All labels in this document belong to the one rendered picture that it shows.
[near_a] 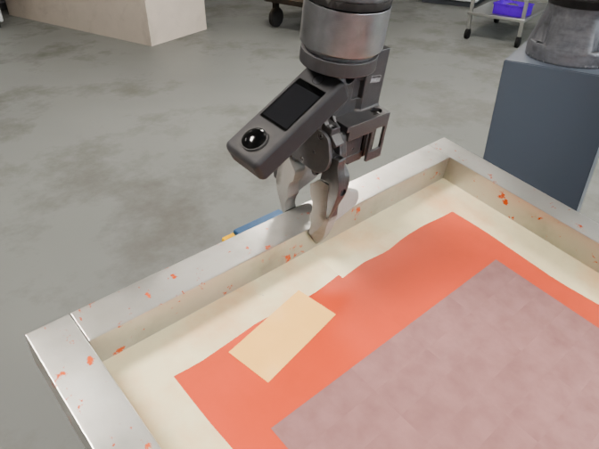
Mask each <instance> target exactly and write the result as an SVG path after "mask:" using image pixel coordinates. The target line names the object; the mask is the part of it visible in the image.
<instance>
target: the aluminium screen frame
mask: <svg viewBox="0 0 599 449"><path fill-rule="evenodd" d="M442 178H444V179H446V180H448V181H449V182H450V183H452V184H454V185H455V186H457V187H459V188H460V189H462V190H464V191H465V192H468V193H469V194H471V196H473V197H475V198H476V199H478V200H480V201H482V202H484V203H485V204H487V205H488V206H490V207H492V208H493V209H495V210H496V211H498V212H500V213H501V214H503V215H504V216H507V217H508V218H510V219H512V220H513V221H514V222H516V223H517V224H519V225H521V226H523V227H524V228H526V229H528V230H529V231H531V232H533V233H534V234H535V235H537V236H539V237H540V238H542V239H544V240H545V241H548V242H549V243H551V244H552V245H554V246H555V247H556V248H558V249H560V250H562V251H564V252H565V253H567V254H568V255H570V256H572V257H574V258H576V259H577V260H578V261H580V262H581V263H583V264H584V265H587V266H588V267H590V268H592V269H593V270H595V271H597V272H598V273H599V224H598V223H597V222H595V221H594V220H592V219H590V218H588V217H586V216H584V215H582V214H580V213H579V212H578V211H576V210H574V209H572V208H570V207H568V206H566V205H564V204H563V203H561V202H560V201H558V200H556V199H554V198H552V197H550V196H548V195H547V194H545V193H543V192H541V191H540V190H538V189H536V188H534V187H533V186H531V185H529V184H526V183H525V182H523V181H522V180H520V179H519V178H517V177H515V176H512V175H511V174H509V173H507V172H505V171H504V170H503V169H501V168H499V167H496V166H495V165H493V164H491V163H489V162H488V161H486V160H484V159H482V158H481V157H479V156H477V155H475V154H473V153H472V152H470V151H467V150H466V149H465V148H463V147H461V146H459V145H458V144H456V143H453V142H451V141H450V140H448V139H447V138H445V137H444V138H442V139H439V140H438V141H436V142H434V143H431V144H429V145H427V146H424V147H422V148H421V149H419V150H417V151H414V152H412V153H409V154H407V155H406V156H404V157H402V158H400V159H397V160H394V161H392V162H391V163H389V164H387V165H385V166H383V167H379V168H377V169H375V170H374V171H372V172H370V173H368V174H366V175H363V176H360V177H359V178H357V179H355V180H353V181H351V182H349V187H348V188H351V189H356V190H357V191H358V200H357V204H356V205H355V206H354V207H353V208H352V209H351V210H350V211H348V212H347V213H346V214H345V215H343V216H342V217H341V218H339V219H338V220H337V221H336V222H334V225H333V228H332V229H331V231H330V233H329V234H328V235H327V237H326V238H325V239H323V240H322V241H321V242H319V243H317V244H316V243H315V242H314V241H313V239H312V238H311V236H310V235H309V233H308V230H309V228H310V226H311V220H310V213H311V211H312V206H313V205H312V200H310V201H308V202H305V203H303V204H301V205H299V206H297V207H296V208H293V209H290V210H288V211H286V212H284V213H282V214H281V215H279V216H275V217H273V218H271V219H269V220H267V221H266V222H264V223H262V224H258V225H256V226H254V227H252V228H250V229H249V230H247V231H244V232H242V233H239V234H237V235H235V236H234V237H232V238H229V239H227V240H225V241H222V242H220V243H219V244H217V245H214V246H212V247H210V248H208V249H205V250H203V251H202V252H199V253H197V254H195V255H193V256H191V257H189V258H187V259H184V260H182V261H180V262H178V263H176V264H174V265H172V266H169V267H167V268H165V269H163V270H161V271H159V272H157V273H154V274H152V275H150V276H148V277H146V278H144V279H142V280H141V281H138V282H135V283H133V284H131V285H129V286H127V287H126V288H123V289H121V290H118V291H116V292H114V293H112V294H110V295H108V296H106V297H104V298H101V299H99V300H97V301H95V302H93V303H91V304H89V305H87V306H84V307H82V308H79V309H78V310H76V311H74V312H72V313H71V314H70V315H69V314H67V315H64V316H63V317H61V318H59V319H57V320H55V321H53V322H50V323H48V324H46V325H44V326H42V327H40V328H38V329H36V330H33V331H31V332H29V333H27V334H26V335H25V338H26V340H27V342H28V345H29V349H30V352H31V354H32V356H33V358H34V361H35V363H36V365H37V367H38V369H39V370H40V371H41V373H42V375H43V376H44V378H45V381H46V382H47V384H48V386H49V387H50V389H51V390H52V392H53V394H54V396H55V397H56V399H57V401H58V403H59V404H60V406H61V408H62V409H63V411H64V413H65V414H66V416H67V418H68V419H69V421H70V424H71V425H72V427H73V428H74V429H75V431H76V433H77V435H78V437H79V439H80V440H81V442H82V444H83V446H84V447H85V448H86V449H161V448H160V446H159V444H158V443H157V441H156V440H155V438H154V437H153V435H152V433H151V432H150V431H149V429H148V428H147V427H146V426H145V424H144V422H143V421H142V419H141V418H140V416H139V415H138V414H137V412H136V411H135V409H134V407H133V406H132V404H131V403H130V402H129V401H128V399H127V398H126V396H125V395H124V393H123V392H122V390H121V389H120V387H119V385H118V384H117V382H116V381H115V380H114V378H112V376H111V374H110V373H109V371H108V370H107V368H106V367H105V365H104V364H103V361H105V360H107V359H109V358H111V357H112V356H114V355H116V354H118V353H120V352H122V351H123V350H125V349H127V348H129V347H132V346H133V345H134V344H136V343H138V342H140V341H142V340H144V339H146V338H148V337H150V336H151V335H153V334H155V333H156V332H158V331H161V330H163V329H165V328H167V327H168V326H169V325H171V324H173V323H175V322H178V321H179V320H181V319H183V318H185V317H186V316H188V315H190V314H192V313H194V312H196V311H198V310H200V309H201V308H203V307H205V306H207V305H209V304H211V303H212V302H214V301H216V300H218V299H220V298H222V297H223V296H225V295H227V294H229V293H231V292H233V291H235V290H237V289H239V288H241V287H242V286H244V285H245V284H247V283H249V282H252V281H254V280H256V279H257V278H259V277H260V276H262V275H264V274H266V273H268V272H270V271H272V270H274V269H276V268H277V267H278V266H280V265H283V264H285V263H287V262H289V261H290V260H292V259H294V258H295V257H298V256H300V255H301V254H303V253H305V252H307V251H309V250H311V249H312V248H314V247H316V246H318V245H320V244H322V243H323V242H325V241H328V240H330V239H331V238H333V237H334V236H336V235H338V234H340V233H343V232H345V231H346V230H348V229H349V228H351V227H353V226H355V225H357V224H359V223H361V222H363V221H365V220H366V219H367V218H369V217H371V216H374V215H376V214H378V213H379V212H381V211H383V210H384V209H386V208H389V207H390V206H392V205H394V204H396V203H398V202H400V201H401V200H403V199H405V198H407V197H409V196H411V195H412V194H414V193H416V192H419V191H420V190H422V189H423V188H425V187H427V186H429V185H431V184H434V183H435V182H437V181H438V180H440V179H442Z"/></svg>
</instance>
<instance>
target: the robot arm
mask: <svg viewBox="0 0 599 449"><path fill-rule="evenodd" d="M391 7H392V0H303V7H302V15H301V24H300V33H299V38H300V40H301V43H300V50H299V60H300V62H301V63H302V64H303V65H304V66H305V67H306V68H305V69H304V70H303V71H302V72H301V73H300V74H299V75H298V76H297V77H296V78H295V79H294V80H292V81H291V82H290V84H289V85H287V86H286V87H285V88H284V89H283V90H282V92H281V93H279V94H278V95H277V96H276V97H275V98H274V99H273V100H272V101H271V102H270V103H269V104H268V105H267V106H265V107H264V108H263V109H262V110H261V111H260V112H259V113H258V114H257V115H256V116H255V117H254V118H253V119H251V120H250V121H249V122H248V123H247V124H246V125H245V126H244V127H243V128H242V129H241V130H240V131H239V132H237V133H236V134H235V135H234V136H233V137H232V138H231V139H230V140H229V141H228V142H227V144H226V148H227V149H228V151H229V153H230V154H231V156H232V157H233V159H234V160H235V161H236V162H238V163H239V164H240V165H242V166H243V167H245V168H246V169H247V170H249V171H250V172H251V173H252V174H253V175H255V176H256V177H257V178H259V179H261V180H265V179H267V178H268V177H269V176H271V175H272V174H273V173H274V177H275V178H276V188H277V192H278V196H279V200H280V203H281V207H282V211H283V213H284V212H286V211H288V210H290V209H293V208H296V203H295V200H296V197H297V195H298V194H299V190H300V189H302V188H303V187H304V186H306V185H307V184H308V183H310V182H311V181H312V180H314V179H315V178H316V177H317V175H318V174H320V173H322V174H321V178H320V179H319V180H317V181H315V182H313V183H311V184H310V192H309V193H310V196H311V199H312V205H313V206H312V211H311V213H310V220H311V226H310V228H309V230H308V233H309V235H310V236H311V238H312V239H313V241H314V242H315V243H316V244H317V243H319V242H321V241H322V240H323V239H325V238H326V237H327V235H328V234H329V233H330V231H331V229H332V228H333V225H334V222H336V221H337V220H338V219H339V218H341V217H342V216H343V215H345V214H346V213H347V212H348V211H350V210H351V209H352V208H353V207H354V206H355V205H356V204H357V200H358V191H357V190H356V189H351V188H348V187H349V171H348V169H347V166H346V164H347V165H348V164H350V163H352V162H354V161H357V160H359V159H361V157H363V156H365V158H364V161H365V162H367V161H368V160H370V159H374V158H376V157H378V156H381V151H382V145H383V141H384V137H385V133H386V129H387V125H388V122H389V118H390V111H388V110H386V109H384V108H383V107H382V106H380V105H379V99H380V95H381V90H382V83H383V79H384V75H385V70H386V67H387V62H388V59H389V54H390V48H389V47H388V46H386V45H384V41H385V37H386V32H387V27H388V24H389V19H390V11H391ZM525 53H526V54H527V55H528V56H529V57H531V58H533V59H535V60H538V61H542V62H545V63H548V64H553V65H556V66H562V67H568V68H575V69H599V0H548V3H547V6H546V8H545V10H544V12H543V13H542V15H541V17H540V19H539V20H538V22H537V25H536V26H535V28H534V29H533V30H532V32H531V34H530V36H529V39H528V42H527V45H526V50H525ZM377 111H379V112H380V113H378V112H377ZM379 127H382V132H381V137H380V141H379V144H378V146H377V147H375V148H373V141H374V137H375V133H376V129H377V128H379Z"/></svg>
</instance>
